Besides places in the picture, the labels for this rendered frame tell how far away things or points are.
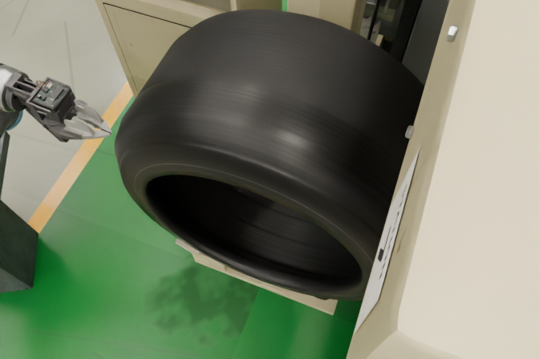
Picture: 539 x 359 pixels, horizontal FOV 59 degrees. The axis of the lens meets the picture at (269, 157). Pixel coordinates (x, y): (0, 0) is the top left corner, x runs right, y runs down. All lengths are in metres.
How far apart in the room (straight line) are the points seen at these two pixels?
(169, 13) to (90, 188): 1.04
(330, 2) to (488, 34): 0.64
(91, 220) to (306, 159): 1.77
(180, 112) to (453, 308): 0.52
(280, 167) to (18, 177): 2.04
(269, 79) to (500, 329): 0.50
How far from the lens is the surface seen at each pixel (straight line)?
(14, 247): 2.15
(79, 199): 2.36
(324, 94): 0.64
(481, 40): 0.27
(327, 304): 1.20
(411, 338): 0.19
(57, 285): 2.23
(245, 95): 0.63
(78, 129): 1.05
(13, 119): 1.28
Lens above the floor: 1.96
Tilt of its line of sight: 59 degrees down
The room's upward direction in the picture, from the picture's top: 1 degrees counter-clockwise
